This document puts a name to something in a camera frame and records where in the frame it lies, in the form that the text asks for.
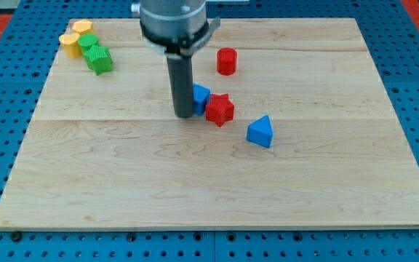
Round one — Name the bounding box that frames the blue cube block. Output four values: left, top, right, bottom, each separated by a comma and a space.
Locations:
193, 84, 210, 116

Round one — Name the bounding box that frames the yellow hexagon block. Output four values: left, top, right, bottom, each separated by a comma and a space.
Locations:
72, 19, 95, 35

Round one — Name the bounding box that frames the green cylinder block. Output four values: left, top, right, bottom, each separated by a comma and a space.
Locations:
77, 33, 99, 54

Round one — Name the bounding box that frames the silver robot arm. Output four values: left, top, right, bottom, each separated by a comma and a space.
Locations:
130, 0, 220, 59

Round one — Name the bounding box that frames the yellow heart block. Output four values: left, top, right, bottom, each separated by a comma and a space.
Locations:
58, 32, 82, 58

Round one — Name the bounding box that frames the red star block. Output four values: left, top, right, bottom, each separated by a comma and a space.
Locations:
206, 93, 235, 127

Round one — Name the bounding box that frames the wooden board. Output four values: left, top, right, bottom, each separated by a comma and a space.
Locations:
0, 18, 419, 231

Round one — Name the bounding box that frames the green star block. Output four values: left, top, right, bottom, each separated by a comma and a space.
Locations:
84, 45, 112, 76

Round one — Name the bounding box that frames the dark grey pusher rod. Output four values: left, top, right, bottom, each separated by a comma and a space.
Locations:
167, 57, 194, 118

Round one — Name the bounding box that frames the red cylinder block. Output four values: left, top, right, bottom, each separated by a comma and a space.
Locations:
216, 47, 238, 76

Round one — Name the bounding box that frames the blue triangle block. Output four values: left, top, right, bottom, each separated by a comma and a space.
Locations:
246, 115, 274, 148

